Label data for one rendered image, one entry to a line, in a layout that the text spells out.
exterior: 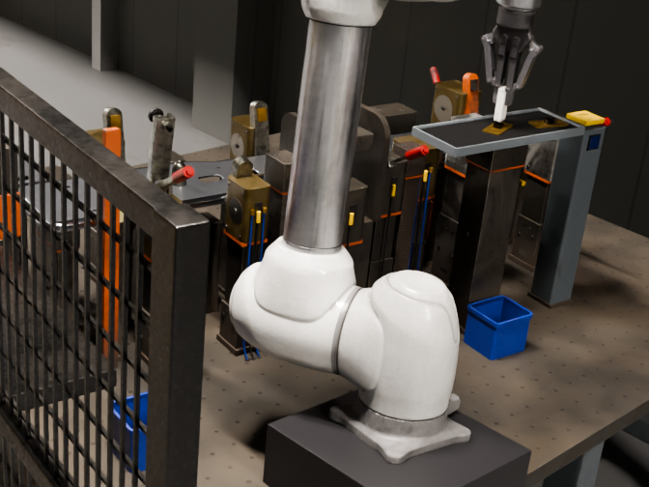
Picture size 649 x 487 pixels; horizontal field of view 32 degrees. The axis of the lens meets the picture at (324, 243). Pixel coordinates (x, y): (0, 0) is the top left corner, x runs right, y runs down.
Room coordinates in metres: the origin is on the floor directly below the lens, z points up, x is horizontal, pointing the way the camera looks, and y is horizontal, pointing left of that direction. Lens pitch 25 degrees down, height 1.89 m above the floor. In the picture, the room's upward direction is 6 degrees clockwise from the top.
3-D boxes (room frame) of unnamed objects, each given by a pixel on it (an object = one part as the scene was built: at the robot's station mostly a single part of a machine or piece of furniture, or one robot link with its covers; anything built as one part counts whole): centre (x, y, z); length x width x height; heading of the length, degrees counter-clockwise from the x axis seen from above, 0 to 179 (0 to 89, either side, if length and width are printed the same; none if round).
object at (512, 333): (2.14, -0.39, 0.75); 0.11 x 0.10 x 0.09; 127
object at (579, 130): (2.24, -0.34, 1.16); 0.37 x 0.14 x 0.02; 127
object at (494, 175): (2.24, -0.34, 0.92); 0.10 x 0.08 x 0.45; 127
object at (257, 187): (2.03, 0.15, 0.88); 0.11 x 0.07 x 0.37; 37
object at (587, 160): (2.40, -0.55, 0.92); 0.08 x 0.08 x 0.44; 37
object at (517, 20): (2.24, -0.34, 1.37); 0.08 x 0.07 x 0.09; 62
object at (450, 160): (2.42, -0.33, 0.90); 0.13 x 0.08 x 0.41; 37
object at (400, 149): (2.25, -0.16, 0.90); 0.05 x 0.05 x 0.40; 37
